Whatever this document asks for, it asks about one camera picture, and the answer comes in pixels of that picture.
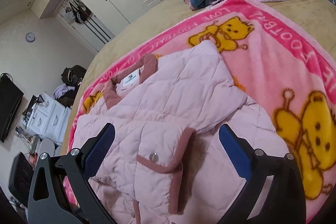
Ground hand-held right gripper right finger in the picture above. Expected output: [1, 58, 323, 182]
[218, 124, 306, 224]

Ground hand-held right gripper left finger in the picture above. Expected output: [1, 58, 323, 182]
[28, 123, 118, 224]

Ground pink quilted jacket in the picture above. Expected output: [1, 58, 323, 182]
[71, 40, 292, 224]

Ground dark clothes pile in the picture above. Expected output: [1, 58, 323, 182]
[56, 86, 80, 109]

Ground purple clothes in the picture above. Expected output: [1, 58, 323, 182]
[53, 84, 76, 100]

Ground grey cabinet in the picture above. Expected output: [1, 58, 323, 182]
[39, 136, 63, 159]

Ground white drawer cabinet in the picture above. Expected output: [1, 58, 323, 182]
[26, 93, 72, 143]

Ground black television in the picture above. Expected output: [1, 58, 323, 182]
[0, 73, 25, 143]

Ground black bag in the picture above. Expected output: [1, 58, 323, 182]
[61, 65, 87, 85]

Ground pink printed blanket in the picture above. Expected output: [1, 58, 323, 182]
[62, 0, 336, 224]

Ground white door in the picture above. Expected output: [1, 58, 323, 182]
[54, 0, 116, 53]

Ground hanging bags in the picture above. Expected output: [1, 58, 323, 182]
[64, 0, 91, 25]

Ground bed with tan sheet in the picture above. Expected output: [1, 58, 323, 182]
[62, 0, 336, 156]

